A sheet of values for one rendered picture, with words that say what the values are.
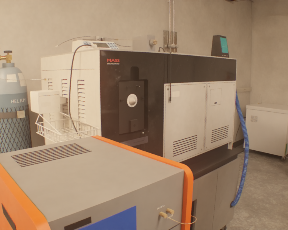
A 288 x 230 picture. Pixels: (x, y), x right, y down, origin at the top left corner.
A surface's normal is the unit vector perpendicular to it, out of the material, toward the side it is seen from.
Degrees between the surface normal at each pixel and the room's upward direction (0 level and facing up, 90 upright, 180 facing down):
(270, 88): 90
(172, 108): 90
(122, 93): 90
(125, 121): 90
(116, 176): 0
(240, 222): 0
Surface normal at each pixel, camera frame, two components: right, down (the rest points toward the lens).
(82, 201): 0.00, -0.98
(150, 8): 0.68, 0.13
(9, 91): 0.48, 0.13
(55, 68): -0.73, 0.12
